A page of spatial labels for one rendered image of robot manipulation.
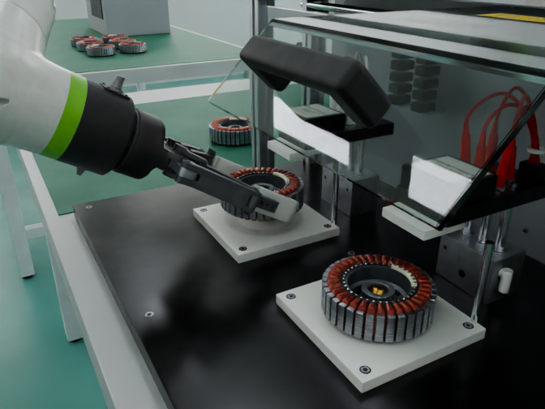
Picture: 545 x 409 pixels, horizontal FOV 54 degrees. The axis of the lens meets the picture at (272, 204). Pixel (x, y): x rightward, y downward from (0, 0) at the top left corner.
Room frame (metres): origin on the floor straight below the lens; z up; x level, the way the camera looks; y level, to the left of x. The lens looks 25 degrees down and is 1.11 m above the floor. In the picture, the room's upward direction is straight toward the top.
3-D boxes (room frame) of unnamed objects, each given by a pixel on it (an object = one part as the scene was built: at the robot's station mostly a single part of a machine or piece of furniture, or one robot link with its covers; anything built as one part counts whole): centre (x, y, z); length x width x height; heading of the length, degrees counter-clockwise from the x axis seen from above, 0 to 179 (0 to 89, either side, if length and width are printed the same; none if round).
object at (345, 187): (0.73, -0.11, 0.80); 0.08 x 0.05 x 0.06; 29
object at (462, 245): (0.51, -0.23, 0.80); 0.08 x 0.05 x 0.06; 29
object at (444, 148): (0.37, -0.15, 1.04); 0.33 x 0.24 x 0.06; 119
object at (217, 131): (1.10, 0.08, 0.77); 0.11 x 0.11 x 0.04
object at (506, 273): (0.47, -0.24, 0.80); 0.01 x 0.01 x 0.03; 29
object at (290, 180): (0.65, 0.01, 0.82); 0.11 x 0.11 x 0.04
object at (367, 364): (0.44, -0.11, 0.78); 0.15 x 0.15 x 0.01; 29
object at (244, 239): (0.66, 0.01, 0.78); 0.15 x 0.15 x 0.01; 29
